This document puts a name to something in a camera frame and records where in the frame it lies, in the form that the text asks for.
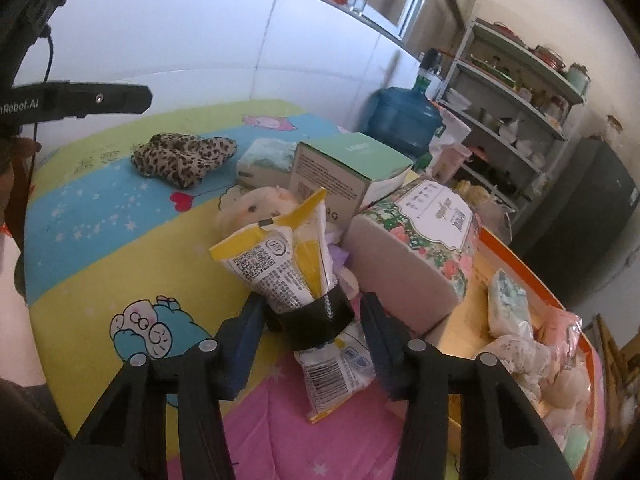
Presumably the leopard print soft cloth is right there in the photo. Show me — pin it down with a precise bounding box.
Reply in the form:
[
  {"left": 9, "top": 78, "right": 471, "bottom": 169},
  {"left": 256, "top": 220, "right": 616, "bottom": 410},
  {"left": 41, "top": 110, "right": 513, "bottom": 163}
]
[{"left": 130, "top": 133, "right": 238, "bottom": 190}]

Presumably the yellow white snack packet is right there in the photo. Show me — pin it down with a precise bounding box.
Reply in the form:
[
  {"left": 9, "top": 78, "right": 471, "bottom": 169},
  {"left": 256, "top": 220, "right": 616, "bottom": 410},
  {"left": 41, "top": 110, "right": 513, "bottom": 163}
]
[{"left": 209, "top": 188, "right": 374, "bottom": 422}]

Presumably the green white tissue pack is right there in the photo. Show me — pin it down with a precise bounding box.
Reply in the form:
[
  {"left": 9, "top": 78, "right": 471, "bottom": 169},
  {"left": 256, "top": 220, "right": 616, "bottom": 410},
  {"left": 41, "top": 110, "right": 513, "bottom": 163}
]
[{"left": 235, "top": 138, "right": 297, "bottom": 188}]

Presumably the cream doll purple dress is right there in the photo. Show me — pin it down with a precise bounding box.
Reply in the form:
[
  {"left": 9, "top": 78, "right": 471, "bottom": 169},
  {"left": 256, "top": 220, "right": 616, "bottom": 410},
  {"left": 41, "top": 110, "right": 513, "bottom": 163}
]
[{"left": 215, "top": 186, "right": 359, "bottom": 300}]

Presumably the person's left hand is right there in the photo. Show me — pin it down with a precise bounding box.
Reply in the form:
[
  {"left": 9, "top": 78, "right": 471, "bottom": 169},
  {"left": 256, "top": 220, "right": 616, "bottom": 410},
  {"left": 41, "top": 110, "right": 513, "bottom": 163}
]
[{"left": 0, "top": 136, "right": 41, "bottom": 176}]

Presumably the green ball in plastic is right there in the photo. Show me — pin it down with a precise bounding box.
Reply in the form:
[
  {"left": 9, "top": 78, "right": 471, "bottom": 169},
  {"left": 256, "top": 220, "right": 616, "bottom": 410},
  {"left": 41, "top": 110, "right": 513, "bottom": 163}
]
[{"left": 562, "top": 425, "right": 591, "bottom": 472}]

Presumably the orange shallow cardboard tray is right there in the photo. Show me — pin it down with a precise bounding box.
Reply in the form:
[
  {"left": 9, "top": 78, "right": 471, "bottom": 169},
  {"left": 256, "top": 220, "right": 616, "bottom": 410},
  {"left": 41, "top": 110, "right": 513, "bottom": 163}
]
[{"left": 426, "top": 230, "right": 605, "bottom": 479}]

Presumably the colourful cartoon quilt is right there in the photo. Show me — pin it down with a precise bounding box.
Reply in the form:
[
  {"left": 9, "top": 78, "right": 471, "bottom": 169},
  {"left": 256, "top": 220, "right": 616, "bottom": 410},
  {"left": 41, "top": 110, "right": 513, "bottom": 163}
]
[{"left": 25, "top": 100, "right": 402, "bottom": 479}]

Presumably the floral tissue box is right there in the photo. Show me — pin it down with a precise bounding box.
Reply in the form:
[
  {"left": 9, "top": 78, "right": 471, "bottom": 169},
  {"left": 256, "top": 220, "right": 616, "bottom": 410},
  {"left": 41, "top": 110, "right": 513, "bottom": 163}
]
[{"left": 342, "top": 177, "right": 482, "bottom": 333}]

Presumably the dark grey refrigerator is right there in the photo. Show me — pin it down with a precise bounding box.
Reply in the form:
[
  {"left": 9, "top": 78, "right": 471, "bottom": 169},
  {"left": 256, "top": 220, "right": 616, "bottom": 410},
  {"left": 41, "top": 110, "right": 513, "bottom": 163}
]
[{"left": 510, "top": 138, "right": 639, "bottom": 304}]

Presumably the pink plastic cup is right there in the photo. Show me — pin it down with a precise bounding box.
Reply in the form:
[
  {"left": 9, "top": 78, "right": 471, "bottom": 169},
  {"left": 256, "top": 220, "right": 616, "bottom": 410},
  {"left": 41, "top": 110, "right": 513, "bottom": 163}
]
[{"left": 432, "top": 144, "right": 472, "bottom": 184}]

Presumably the green top cardboard box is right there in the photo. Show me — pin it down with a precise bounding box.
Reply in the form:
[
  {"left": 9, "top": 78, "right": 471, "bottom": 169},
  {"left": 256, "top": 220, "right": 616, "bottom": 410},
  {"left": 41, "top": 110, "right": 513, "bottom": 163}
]
[{"left": 288, "top": 132, "right": 412, "bottom": 230}]

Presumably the white green sack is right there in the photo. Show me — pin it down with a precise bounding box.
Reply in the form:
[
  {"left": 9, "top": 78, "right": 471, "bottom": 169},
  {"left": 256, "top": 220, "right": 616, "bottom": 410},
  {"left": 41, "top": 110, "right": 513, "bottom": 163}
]
[{"left": 428, "top": 106, "right": 471, "bottom": 169}]

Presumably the blue water jug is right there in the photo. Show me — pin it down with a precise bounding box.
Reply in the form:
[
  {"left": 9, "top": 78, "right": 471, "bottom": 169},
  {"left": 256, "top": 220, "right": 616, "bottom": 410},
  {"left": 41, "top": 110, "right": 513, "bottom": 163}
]
[{"left": 363, "top": 49, "right": 445, "bottom": 159}]

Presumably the grey metal shelving unit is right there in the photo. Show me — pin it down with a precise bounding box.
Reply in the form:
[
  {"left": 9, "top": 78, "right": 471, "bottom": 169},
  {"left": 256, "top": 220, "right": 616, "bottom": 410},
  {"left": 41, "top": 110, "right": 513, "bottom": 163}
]
[{"left": 437, "top": 18, "right": 586, "bottom": 222}]

